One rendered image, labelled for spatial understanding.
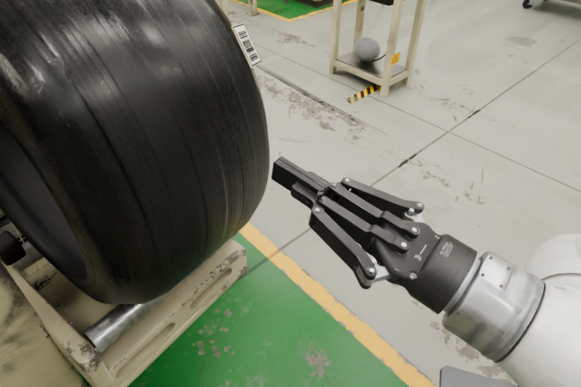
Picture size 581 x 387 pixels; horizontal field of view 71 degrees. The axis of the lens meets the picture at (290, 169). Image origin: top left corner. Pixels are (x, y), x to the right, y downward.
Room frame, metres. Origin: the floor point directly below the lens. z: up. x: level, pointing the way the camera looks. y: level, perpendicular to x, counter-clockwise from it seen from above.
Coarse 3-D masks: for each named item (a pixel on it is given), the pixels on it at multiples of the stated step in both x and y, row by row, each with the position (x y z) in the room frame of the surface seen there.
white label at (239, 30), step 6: (240, 24) 0.57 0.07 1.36; (234, 30) 0.55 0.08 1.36; (240, 30) 0.56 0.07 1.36; (246, 30) 0.58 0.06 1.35; (240, 36) 0.55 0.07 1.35; (246, 36) 0.57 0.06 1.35; (240, 42) 0.54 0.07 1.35; (246, 42) 0.56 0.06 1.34; (252, 42) 0.57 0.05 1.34; (246, 48) 0.55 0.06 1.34; (252, 48) 0.56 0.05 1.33; (246, 54) 0.54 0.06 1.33; (252, 54) 0.55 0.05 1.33; (258, 54) 0.57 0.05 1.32; (252, 60) 0.54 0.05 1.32; (258, 60) 0.56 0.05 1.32; (252, 66) 0.53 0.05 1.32
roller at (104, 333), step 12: (228, 240) 0.59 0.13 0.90; (156, 300) 0.44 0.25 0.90; (120, 312) 0.40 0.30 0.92; (132, 312) 0.40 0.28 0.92; (144, 312) 0.41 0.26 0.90; (96, 324) 0.38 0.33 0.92; (108, 324) 0.38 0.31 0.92; (120, 324) 0.38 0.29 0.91; (132, 324) 0.39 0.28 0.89; (84, 336) 0.36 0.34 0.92; (96, 336) 0.36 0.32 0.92; (108, 336) 0.36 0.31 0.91
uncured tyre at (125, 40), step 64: (0, 0) 0.41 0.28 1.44; (64, 0) 0.44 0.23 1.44; (128, 0) 0.48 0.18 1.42; (192, 0) 0.53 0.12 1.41; (0, 64) 0.38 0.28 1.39; (64, 64) 0.38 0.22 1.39; (128, 64) 0.41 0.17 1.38; (192, 64) 0.46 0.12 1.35; (0, 128) 0.70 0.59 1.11; (64, 128) 0.35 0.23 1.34; (128, 128) 0.36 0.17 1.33; (192, 128) 0.41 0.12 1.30; (256, 128) 0.48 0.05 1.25; (0, 192) 0.57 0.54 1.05; (64, 192) 0.33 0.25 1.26; (128, 192) 0.33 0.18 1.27; (192, 192) 0.38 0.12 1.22; (256, 192) 0.47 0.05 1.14; (64, 256) 0.47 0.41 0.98; (128, 256) 0.32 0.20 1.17; (192, 256) 0.37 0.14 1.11
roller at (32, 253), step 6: (24, 246) 0.55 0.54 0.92; (30, 246) 0.55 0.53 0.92; (30, 252) 0.54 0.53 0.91; (36, 252) 0.54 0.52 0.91; (24, 258) 0.53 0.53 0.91; (30, 258) 0.53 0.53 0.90; (36, 258) 0.54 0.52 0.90; (18, 264) 0.51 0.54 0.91; (24, 264) 0.52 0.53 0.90; (30, 264) 0.53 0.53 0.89; (18, 270) 0.52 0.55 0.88
